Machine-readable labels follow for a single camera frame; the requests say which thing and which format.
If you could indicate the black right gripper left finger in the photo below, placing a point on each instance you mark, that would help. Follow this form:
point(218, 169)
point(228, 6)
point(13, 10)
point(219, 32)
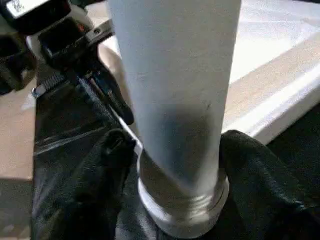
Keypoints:
point(100, 190)

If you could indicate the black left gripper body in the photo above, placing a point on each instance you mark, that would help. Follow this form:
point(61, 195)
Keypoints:
point(67, 47)

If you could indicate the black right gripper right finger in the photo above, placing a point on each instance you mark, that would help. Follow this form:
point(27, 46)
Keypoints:
point(262, 195)

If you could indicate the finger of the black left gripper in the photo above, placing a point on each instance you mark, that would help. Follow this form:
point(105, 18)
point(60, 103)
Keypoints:
point(95, 102)
point(117, 100)

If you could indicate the white plastic table leg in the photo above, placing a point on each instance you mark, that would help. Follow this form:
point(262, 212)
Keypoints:
point(175, 75)

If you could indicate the white plastic table top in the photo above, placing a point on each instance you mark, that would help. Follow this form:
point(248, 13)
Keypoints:
point(275, 75)

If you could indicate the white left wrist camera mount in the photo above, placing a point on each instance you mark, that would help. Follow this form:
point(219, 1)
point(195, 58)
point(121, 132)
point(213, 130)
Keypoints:
point(78, 13)

